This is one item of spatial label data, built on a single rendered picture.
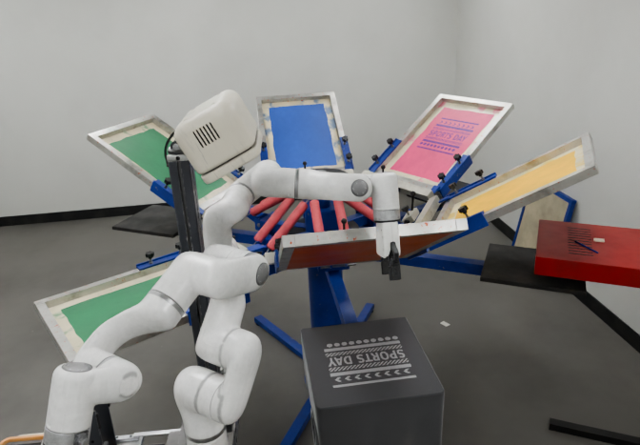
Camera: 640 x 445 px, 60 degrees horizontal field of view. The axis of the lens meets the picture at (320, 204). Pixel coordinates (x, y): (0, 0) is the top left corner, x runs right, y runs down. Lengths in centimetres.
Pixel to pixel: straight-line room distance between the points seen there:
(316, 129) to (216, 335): 284
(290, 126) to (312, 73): 226
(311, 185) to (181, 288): 51
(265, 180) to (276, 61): 469
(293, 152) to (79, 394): 295
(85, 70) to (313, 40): 240
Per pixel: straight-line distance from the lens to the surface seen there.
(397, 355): 218
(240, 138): 121
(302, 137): 392
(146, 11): 619
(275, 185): 151
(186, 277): 117
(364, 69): 630
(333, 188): 147
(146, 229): 354
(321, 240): 169
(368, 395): 200
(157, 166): 342
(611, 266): 268
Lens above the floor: 223
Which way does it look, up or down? 21 degrees down
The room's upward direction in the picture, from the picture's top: 3 degrees counter-clockwise
